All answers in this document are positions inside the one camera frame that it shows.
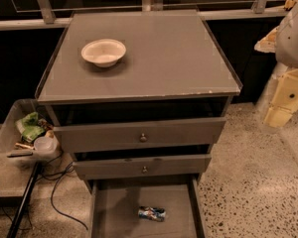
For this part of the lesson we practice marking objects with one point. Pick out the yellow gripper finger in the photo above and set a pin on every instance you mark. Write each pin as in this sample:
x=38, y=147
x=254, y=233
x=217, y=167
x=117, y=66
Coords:
x=285, y=100
x=267, y=44

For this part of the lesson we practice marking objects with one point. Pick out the blue silver redbull can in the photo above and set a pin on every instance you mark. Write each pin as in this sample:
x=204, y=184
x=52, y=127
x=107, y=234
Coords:
x=152, y=213

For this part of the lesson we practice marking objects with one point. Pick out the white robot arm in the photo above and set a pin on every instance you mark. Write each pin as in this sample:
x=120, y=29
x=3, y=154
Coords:
x=283, y=41

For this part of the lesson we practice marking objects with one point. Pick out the grey drawer cabinet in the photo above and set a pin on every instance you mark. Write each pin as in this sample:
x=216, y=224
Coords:
x=173, y=69

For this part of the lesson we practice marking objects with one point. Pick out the grey top drawer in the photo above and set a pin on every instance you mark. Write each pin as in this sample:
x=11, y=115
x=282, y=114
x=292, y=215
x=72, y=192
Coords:
x=139, y=135

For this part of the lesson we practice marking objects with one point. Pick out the grey open bottom drawer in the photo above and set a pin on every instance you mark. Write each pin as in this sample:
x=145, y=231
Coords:
x=115, y=204

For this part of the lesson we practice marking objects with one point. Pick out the grey middle drawer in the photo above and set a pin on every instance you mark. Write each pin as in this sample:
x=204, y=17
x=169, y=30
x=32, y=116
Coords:
x=142, y=167

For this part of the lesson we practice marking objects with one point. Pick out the gold can in bin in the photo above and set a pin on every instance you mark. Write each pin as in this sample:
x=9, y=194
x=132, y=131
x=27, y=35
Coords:
x=24, y=146

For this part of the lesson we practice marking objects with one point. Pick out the white pillar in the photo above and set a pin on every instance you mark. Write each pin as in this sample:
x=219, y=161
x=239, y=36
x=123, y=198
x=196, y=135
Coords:
x=263, y=102

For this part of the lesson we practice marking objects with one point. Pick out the yellow object on ledge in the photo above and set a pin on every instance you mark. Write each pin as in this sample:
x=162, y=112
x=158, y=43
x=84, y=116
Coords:
x=289, y=4

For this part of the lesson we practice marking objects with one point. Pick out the white bowl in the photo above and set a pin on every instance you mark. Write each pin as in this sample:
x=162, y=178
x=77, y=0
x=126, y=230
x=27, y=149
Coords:
x=104, y=52

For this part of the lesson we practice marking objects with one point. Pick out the clear plastic cup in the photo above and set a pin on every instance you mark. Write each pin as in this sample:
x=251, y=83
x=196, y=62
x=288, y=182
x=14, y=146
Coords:
x=44, y=144

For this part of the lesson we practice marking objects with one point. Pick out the green snack bag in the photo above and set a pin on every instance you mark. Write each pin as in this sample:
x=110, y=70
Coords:
x=29, y=128

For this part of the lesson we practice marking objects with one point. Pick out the clear plastic bin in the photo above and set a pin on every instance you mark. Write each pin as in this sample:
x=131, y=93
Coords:
x=9, y=135

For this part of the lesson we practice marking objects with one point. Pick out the black floor bar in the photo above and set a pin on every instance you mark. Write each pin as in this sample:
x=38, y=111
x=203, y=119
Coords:
x=25, y=199

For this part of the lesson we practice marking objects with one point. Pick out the metal railing frame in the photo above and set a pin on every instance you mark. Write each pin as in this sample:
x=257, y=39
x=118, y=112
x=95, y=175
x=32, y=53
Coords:
x=43, y=4

